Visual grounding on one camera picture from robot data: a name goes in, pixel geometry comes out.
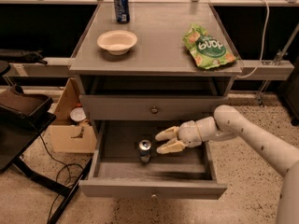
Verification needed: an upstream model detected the white paper bowl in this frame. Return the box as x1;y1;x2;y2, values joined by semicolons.
97;30;137;55

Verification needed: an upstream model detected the redbull can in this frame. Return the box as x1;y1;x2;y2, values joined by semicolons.
138;140;151;163

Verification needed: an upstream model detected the white bowl in box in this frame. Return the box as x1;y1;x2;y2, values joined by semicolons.
70;107;86;122

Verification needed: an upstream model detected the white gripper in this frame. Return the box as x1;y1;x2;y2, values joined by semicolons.
155;120;202;154

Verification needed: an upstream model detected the closed grey upper drawer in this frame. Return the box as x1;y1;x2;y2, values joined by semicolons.
79;95;227;120

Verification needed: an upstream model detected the blue pepsi can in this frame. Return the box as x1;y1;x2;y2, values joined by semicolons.
113;0;130;23

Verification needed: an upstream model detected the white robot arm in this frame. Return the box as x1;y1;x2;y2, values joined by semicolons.
155;105;299;224

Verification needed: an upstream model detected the green chip bag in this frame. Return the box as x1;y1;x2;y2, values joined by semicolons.
183;23;237;70

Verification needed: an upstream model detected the black chair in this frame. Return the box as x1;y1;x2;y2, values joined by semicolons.
0;60;93;224

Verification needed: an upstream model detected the grey drawer cabinet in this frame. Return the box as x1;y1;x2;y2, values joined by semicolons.
70;1;242;130

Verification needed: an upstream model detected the white hanging cable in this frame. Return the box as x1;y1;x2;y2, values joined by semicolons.
236;0;271;79

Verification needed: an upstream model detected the black floor cable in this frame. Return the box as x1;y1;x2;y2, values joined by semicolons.
29;121;85;223

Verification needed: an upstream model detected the cardboard box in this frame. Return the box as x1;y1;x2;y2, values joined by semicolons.
50;78;96;153

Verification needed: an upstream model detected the metal railing frame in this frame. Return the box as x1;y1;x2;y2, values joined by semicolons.
0;0;299;81

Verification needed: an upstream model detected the open grey lower drawer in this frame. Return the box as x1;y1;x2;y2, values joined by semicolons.
79;120;227;200

